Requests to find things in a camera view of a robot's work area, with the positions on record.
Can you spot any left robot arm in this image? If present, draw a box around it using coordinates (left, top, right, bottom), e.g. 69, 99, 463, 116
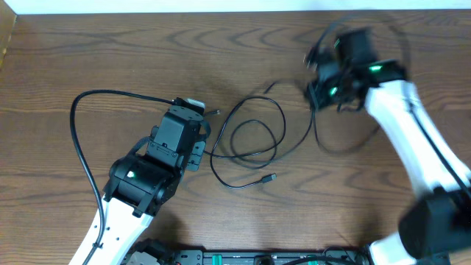
71, 103, 209, 264

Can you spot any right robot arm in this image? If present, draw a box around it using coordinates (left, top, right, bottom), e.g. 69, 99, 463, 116
305, 28, 470, 264

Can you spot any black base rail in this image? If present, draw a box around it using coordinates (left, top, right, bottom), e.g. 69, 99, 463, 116
122, 239, 373, 265

